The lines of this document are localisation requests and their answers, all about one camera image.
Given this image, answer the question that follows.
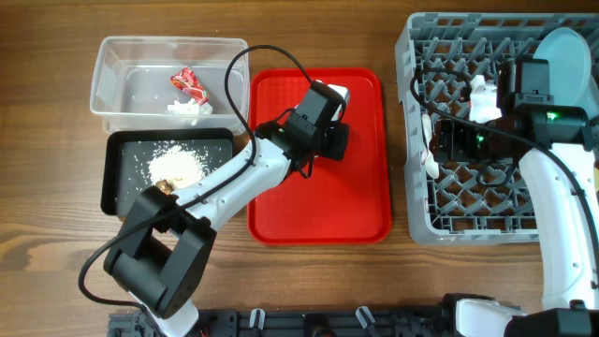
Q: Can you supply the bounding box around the white plastic spoon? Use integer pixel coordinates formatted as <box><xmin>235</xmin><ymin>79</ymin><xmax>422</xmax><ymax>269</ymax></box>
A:
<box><xmin>421</xmin><ymin>113</ymin><xmax>440</xmax><ymax>179</ymax></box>

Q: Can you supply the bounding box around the white tissue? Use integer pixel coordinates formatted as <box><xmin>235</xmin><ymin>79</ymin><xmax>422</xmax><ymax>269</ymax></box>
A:
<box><xmin>167</xmin><ymin>98</ymin><xmax>213</xmax><ymax>126</ymax></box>

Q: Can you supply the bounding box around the white rice pile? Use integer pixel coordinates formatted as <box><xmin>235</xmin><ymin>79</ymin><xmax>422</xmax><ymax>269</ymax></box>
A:
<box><xmin>132</xmin><ymin>140</ymin><xmax>215</xmax><ymax>190</ymax></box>

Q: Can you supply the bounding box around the red strawberry candy wrapper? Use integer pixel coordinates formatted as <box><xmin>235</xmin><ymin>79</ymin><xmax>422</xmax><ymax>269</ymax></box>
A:
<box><xmin>170</xmin><ymin>66</ymin><xmax>209</xmax><ymax>105</ymax></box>

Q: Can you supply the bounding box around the brown food scrap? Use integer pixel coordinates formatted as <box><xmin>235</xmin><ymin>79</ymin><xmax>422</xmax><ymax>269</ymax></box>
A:
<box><xmin>155</xmin><ymin>180</ymin><xmax>173</xmax><ymax>195</ymax></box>

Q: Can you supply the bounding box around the light blue plate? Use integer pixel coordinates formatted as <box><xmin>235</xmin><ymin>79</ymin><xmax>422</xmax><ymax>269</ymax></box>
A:
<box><xmin>533</xmin><ymin>27</ymin><xmax>591</xmax><ymax>106</ymax></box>

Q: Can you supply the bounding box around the light blue bowl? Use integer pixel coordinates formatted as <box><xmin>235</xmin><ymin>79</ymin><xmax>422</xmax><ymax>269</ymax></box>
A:
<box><xmin>584</xmin><ymin>77</ymin><xmax>599</xmax><ymax>120</ymax></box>

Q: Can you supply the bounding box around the yellow plastic cup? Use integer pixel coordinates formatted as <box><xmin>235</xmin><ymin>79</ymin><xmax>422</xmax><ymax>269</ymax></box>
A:
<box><xmin>593</xmin><ymin>167</ymin><xmax>599</xmax><ymax>194</ymax></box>

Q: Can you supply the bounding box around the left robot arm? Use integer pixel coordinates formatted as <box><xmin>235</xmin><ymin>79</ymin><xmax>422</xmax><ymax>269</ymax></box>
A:
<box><xmin>104</xmin><ymin>114</ymin><xmax>349</xmax><ymax>336</ymax></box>

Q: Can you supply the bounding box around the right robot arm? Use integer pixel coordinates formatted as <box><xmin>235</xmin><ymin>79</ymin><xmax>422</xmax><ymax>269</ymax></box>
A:
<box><xmin>428</xmin><ymin>58</ymin><xmax>598</xmax><ymax>336</ymax></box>

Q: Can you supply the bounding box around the grey dishwasher rack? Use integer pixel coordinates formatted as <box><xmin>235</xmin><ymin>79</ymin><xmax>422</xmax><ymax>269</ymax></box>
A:
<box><xmin>395</xmin><ymin>12</ymin><xmax>598</xmax><ymax>245</ymax></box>

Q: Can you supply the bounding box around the clear plastic waste bin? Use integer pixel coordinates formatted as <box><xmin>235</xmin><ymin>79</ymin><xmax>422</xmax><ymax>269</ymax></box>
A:
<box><xmin>90</xmin><ymin>36</ymin><xmax>250</xmax><ymax>135</ymax></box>

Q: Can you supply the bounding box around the red serving tray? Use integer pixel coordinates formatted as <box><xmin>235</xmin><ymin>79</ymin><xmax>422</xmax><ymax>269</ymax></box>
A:
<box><xmin>247</xmin><ymin>67</ymin><xmax>392</xmax><ymax>245</ymax></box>

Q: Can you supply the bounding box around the black plastic tray bin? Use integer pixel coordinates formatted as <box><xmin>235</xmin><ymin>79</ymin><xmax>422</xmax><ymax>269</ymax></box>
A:
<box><xmin>101</xmin><ymin>128</ymin><xmax>234</xmax><ymax>216</ymax></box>

